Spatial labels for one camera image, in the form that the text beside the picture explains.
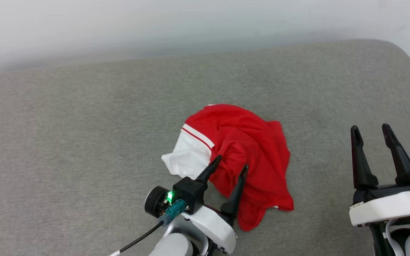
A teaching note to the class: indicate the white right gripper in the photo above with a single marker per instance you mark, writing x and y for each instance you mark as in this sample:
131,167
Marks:
390,206

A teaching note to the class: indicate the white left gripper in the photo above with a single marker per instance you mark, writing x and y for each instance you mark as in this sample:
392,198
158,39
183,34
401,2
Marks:
215,227

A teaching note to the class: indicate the red and white garment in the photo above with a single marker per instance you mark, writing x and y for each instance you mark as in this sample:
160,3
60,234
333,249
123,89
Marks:
255,149

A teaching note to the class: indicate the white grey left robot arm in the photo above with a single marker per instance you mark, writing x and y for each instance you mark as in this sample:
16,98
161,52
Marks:
173,247

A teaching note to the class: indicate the grey fabric sofa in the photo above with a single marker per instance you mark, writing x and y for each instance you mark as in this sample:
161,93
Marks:
84,142

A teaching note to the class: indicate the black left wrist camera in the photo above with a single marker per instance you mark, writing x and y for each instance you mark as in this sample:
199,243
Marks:
190,193

